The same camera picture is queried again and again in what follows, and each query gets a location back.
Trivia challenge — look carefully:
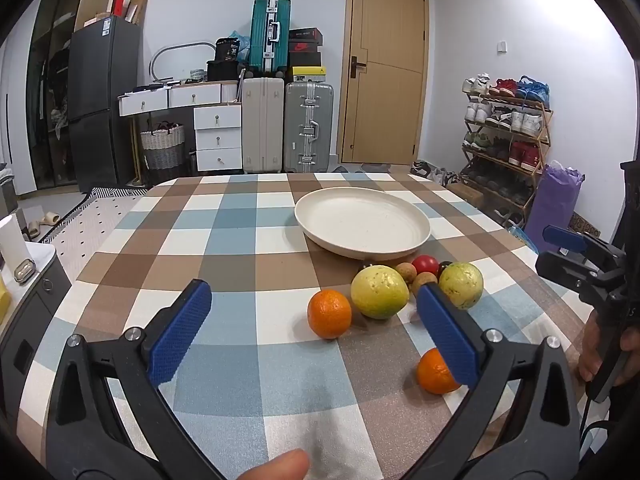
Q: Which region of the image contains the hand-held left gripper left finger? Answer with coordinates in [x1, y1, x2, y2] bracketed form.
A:
[45, 279, 228, 480]

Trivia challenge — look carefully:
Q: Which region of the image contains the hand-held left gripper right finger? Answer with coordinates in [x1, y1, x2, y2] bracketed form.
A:
[416, 282, 583, 480]

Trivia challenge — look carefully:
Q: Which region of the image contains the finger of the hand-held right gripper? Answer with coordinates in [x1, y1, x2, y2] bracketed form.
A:
[535, 250, 627, 307]
[542, 225, 627, 274]

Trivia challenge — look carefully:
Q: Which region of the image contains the orange mandarin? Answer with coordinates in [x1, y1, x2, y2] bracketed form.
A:
[307, 289, 353, 340]
[416, 347, 462, 395]

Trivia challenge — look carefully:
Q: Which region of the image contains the pale yellow-green round fruit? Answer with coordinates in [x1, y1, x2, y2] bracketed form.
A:
[438, 262, 485, 310]

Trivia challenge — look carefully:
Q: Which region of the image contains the red tomato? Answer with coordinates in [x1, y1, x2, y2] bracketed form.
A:
[411, 255, 440, 277]

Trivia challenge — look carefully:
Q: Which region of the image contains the large green citrus fruit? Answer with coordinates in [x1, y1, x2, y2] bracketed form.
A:
[350, 265, 411, 321]

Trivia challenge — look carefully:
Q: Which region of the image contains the cream round plate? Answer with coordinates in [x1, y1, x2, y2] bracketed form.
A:
[294, 187, 432, 261]

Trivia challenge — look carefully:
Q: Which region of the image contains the person's right forearm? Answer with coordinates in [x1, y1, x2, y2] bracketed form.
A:
[582, 382, 640, 480]

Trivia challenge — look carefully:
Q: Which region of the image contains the person's right hand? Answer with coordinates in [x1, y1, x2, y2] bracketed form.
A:
[577, 312, 640, 387]

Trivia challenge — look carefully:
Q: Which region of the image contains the person's left hand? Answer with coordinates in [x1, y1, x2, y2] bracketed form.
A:
[235, 449, 311, 480]

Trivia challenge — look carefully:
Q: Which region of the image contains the patterned doormat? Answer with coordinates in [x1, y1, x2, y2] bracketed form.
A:
[570, 212, 603, 238]

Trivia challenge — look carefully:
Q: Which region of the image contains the purple bag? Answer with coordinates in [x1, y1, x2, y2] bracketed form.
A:
[523, 161, 586, 255]

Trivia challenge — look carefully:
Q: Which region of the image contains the light blue plastic bag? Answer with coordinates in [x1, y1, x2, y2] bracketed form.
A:
[507, 226, 540, 255]

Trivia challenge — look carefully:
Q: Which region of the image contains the brown cardboard box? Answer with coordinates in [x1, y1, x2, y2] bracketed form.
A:
[446, 182, 485, 208]

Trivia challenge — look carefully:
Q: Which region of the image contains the dotted floor mat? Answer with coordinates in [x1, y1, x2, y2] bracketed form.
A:
[37, 192, 151, 271]

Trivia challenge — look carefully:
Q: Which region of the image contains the pile of loose shoes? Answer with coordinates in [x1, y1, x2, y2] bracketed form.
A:
[410, 160, 461, 186]

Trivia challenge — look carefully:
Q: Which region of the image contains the white grey side cabinet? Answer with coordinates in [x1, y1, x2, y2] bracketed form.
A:
[0, 242, 73, 411]

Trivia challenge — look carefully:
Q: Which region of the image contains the wicker laundry basket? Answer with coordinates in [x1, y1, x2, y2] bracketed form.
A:
[139, 121, 186, 171]

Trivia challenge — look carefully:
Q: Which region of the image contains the white paper roll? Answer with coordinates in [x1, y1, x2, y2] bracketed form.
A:
[0, 214, 28, 271]

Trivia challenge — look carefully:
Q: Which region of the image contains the white drawer dresser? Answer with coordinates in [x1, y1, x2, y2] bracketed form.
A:
[118, 81, 243, 173]

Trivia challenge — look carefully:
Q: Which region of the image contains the beige suitcase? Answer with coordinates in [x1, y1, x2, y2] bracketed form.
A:
[241, 77, 286, 175]

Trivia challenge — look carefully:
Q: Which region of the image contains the silver suitcase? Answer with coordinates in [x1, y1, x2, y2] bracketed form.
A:
[283, 81, 335, 174]

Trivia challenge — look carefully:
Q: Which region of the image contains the wooden door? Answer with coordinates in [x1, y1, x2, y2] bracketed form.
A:
[336, 0, 431, 166]

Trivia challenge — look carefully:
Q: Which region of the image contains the black refrigerator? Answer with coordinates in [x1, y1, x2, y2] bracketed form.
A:
[67, 15, 143, 193]

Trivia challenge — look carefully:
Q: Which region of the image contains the black storage box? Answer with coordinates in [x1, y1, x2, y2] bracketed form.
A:
[206, 59, 241, 82]

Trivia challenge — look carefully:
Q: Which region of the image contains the black bag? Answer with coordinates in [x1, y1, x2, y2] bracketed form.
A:
[215, 36, 241, 62]

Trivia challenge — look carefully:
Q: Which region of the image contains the yellow black shoe box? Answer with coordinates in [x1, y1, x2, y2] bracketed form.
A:
[291, 65, 328, 83]

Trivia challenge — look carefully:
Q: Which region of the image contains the teal suitcase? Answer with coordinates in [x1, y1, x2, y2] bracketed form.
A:
[250, 0, 292, 78]

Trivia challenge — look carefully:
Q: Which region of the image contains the glass door wardrobe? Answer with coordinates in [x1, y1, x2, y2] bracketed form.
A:
[22, 0, 118, 196]

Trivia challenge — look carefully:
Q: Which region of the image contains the open cardboard box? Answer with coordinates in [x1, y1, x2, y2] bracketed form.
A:
[125, 0, 150, 26]

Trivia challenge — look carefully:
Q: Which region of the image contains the black cable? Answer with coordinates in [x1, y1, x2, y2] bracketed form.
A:
[580, 380, 608, 441]

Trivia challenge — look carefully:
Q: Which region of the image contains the oval metal mirror frame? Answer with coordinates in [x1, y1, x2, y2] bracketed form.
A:
[149, 41, 217, 85]

